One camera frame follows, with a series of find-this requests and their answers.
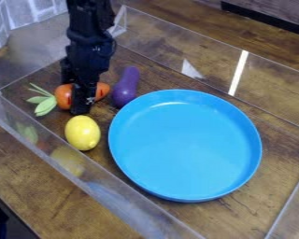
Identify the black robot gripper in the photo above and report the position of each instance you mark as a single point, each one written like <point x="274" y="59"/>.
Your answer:
<point x="89" y="50"/>

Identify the purple toy eggplant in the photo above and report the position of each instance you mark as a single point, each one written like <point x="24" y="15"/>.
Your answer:
<point x="125" y="88"/>

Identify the yellow toy lemon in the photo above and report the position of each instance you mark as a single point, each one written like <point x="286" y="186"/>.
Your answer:
<point x="83" y="133"/>

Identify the blue round plate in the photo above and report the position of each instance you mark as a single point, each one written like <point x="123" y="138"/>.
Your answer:
<point x="186" y="145"/>

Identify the clear acrylic front barrier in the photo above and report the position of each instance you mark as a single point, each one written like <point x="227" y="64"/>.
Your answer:
<point x="144" y="216"/>

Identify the clear acrylic barrier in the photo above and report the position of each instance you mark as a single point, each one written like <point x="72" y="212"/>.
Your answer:
<point x="144" y="216"/>
<point x="251" y="78"/>

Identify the clear acrylic back barrier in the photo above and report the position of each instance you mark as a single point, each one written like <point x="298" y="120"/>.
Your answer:
<point x="251" y="78"/>

